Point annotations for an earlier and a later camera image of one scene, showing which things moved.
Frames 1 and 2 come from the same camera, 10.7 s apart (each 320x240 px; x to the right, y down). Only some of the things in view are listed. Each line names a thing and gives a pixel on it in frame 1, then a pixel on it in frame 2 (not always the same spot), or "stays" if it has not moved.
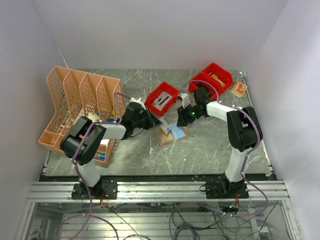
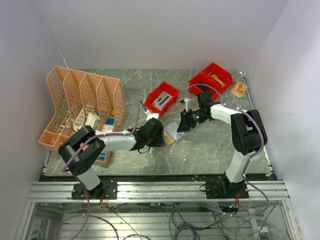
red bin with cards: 162,98 stays
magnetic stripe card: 164,125 → 172,128
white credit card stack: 162,100 stays
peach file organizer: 75,95 stays
